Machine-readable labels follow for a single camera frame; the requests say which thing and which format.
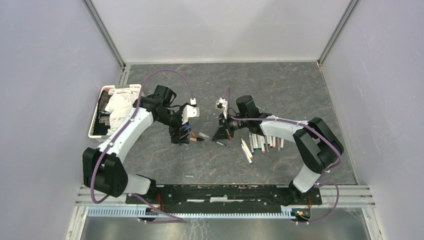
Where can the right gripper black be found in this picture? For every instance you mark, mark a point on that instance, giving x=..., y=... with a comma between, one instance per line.
x=223, y=131

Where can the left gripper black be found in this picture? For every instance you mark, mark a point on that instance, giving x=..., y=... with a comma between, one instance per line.
x=176, y=137

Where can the clear purple pen cap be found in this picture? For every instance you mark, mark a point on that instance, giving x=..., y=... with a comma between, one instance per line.
x=204, y=136

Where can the brown cap white marker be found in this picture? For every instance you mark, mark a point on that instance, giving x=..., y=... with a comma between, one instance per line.
x=243, y=144

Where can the orange cap white marker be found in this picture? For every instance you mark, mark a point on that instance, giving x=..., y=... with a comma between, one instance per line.
x=262, y=143

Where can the red cap white marker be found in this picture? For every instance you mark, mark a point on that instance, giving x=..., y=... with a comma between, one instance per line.
x=270, y=141

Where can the black gel pen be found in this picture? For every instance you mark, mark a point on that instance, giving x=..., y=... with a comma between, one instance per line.
x=255, y=141

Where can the red cap pink marker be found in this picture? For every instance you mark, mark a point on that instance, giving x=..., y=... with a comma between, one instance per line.
x=278, y=143

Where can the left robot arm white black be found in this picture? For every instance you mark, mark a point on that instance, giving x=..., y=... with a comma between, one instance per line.
x=103, y=167

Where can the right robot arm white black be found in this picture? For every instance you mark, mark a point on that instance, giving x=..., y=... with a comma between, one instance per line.
x=318, y=146

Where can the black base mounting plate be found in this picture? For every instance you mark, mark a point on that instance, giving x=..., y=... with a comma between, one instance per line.
x=229, y=199

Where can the white crumpled cloth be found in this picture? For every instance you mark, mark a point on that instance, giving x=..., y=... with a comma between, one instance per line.
x=119, y=107

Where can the white plastic basket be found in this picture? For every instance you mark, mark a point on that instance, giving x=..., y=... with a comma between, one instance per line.
x=99, y=126

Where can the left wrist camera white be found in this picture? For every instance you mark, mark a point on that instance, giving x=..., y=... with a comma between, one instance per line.
x=190, y=111

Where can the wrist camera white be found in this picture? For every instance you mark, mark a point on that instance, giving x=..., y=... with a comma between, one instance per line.
x=190, y=111
x=222, y=105

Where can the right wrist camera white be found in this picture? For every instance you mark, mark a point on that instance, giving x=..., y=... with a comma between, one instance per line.
x=222, y=105

